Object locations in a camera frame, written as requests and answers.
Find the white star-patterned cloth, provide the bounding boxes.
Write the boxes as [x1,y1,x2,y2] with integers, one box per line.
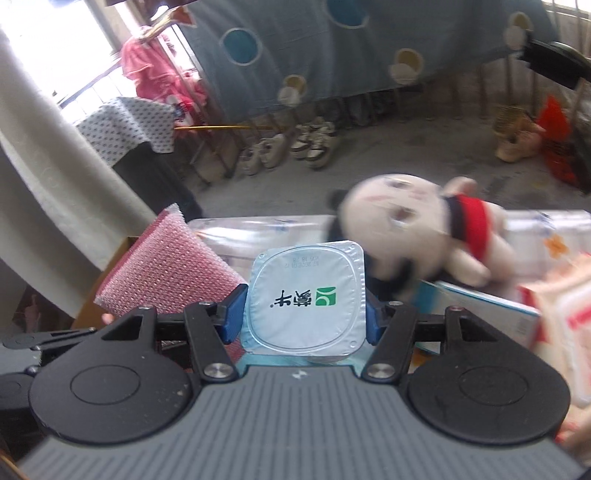
[75,96,179,168]

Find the white tissue pack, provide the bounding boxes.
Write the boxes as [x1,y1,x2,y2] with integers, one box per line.
[502,209,591,274]

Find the blue white carton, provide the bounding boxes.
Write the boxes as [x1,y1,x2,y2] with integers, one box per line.
[413,278,542,357]

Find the clear plastic container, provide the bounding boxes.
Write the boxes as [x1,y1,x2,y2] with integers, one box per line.
[188,214,340,274]

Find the black white sneaker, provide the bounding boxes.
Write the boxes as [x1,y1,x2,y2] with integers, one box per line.
[290,121,324,161]
[305,121,341,171]

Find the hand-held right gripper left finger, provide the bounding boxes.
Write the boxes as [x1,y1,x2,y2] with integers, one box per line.
[58,283,250,384]

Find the black saddle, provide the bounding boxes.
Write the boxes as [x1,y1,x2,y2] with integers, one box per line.
[516,38,591,89]

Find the pink garment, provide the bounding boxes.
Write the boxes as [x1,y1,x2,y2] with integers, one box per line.
[120,24,209,126]

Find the small red bag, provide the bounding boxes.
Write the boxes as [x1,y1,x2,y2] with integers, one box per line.
[534,93,585,186]

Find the brown cardboard box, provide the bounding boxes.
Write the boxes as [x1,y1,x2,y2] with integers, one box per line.
[73,235,140,329]

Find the teal dotted bedsheet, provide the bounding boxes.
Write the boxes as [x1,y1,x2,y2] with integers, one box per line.
[174,0,560,121]

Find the beige slippers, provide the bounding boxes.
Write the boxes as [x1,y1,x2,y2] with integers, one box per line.
[493,105,542,163]

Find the dark cloth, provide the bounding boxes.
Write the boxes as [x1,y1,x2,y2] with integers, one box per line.
[115,142,205,223]

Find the white curtain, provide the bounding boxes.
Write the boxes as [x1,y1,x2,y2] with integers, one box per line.
[0,25,158,320]

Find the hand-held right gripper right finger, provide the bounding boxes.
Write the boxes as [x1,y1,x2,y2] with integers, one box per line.
[362,295,537,384]

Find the white yogurt cup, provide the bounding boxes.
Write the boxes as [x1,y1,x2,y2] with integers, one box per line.
[239,239,371,357]

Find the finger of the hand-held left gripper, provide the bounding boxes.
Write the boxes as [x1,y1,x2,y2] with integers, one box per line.
[0,327,99,376]

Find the yellow stick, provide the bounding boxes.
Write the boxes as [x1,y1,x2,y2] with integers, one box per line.
[174,123,274,133]

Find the black-haired plush doll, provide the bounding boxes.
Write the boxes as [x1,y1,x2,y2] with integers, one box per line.
[327,172,519,302]

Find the pink textured sponge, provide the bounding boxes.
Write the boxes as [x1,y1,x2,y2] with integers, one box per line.
[93,203,249,325]

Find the red wet wipes pack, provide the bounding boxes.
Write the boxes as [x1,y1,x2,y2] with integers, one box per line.
[516,253,591,409]

